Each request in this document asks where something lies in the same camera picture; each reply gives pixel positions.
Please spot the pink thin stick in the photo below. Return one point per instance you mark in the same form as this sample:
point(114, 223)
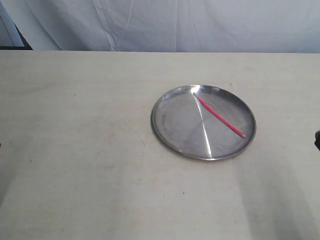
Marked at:
point(219, 117)

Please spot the round silver metal plate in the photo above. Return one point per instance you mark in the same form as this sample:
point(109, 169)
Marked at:
point(181, 122)

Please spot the white backdrop cloth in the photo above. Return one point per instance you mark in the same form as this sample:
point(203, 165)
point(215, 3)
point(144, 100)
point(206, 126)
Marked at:
point(259, 26)

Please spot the black framed white panel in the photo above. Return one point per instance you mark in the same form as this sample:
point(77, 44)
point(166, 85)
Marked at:
point(10, 36)

